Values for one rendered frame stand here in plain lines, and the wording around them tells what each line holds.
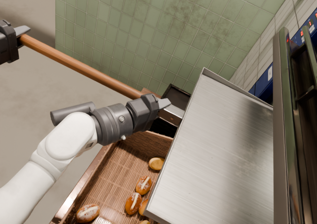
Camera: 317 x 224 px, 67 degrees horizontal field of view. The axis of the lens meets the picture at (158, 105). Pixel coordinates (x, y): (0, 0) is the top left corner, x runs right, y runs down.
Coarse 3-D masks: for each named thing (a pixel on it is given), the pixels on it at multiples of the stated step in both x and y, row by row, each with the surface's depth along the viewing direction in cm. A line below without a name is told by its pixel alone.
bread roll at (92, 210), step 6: (90, 204) 98; (78, 210) 96; (84, 210) 94; (90, 210) 95; (96, 210) 96; (78, 216) 93; (84, 216) 93; (90, 216) 94; (96, 216) 97; (78, 222) 94; (84, 222) 94
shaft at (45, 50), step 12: (24, 36) 66; (36, 48) 66; (48, 48) 66; (60, 60) 66; (72, 60) 66; (84, 72) 66; (96, 72) 66; (108, 84) 65; (120, 84) 65; (132, 96) 65
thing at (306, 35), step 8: (304, 32) 65; (304, 40) 63; (304, 48) 61; (312, 48) 57; (296, 56) 63; (312, 56) 54; (312, 64) 52; (312, 72) 50; (312, 88) 47; (304, 96) 48; (312, 96) 48
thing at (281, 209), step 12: (276, 36) 71; (276, 48) 65; (276, 60) 61; (300, 60) 65; (276, 72) 56; (300, 72) 60; (276, 84) 53; (300, 84) 56; (312, 84) 59; (276, 96) 50; (276, 108) 47; (300, 108) 48; (312, 108) 51; (276, 120) 44; (300, 120) 45; (312, 120) 48; (276, 132) 42; (312, 132) 45; (276, 144) 40; (312, 144) 42; (276, 156) 38; (312, 156) 40; (276, 168) 37; (312, 168) 38; (276, 180) 35; (312, 180) 36; (276, 192) 34; (312, 192) 34; (276, 204) 32; (288, 204) 31; (312, 204) 33; (276, 216) 31; (288, 216) 30
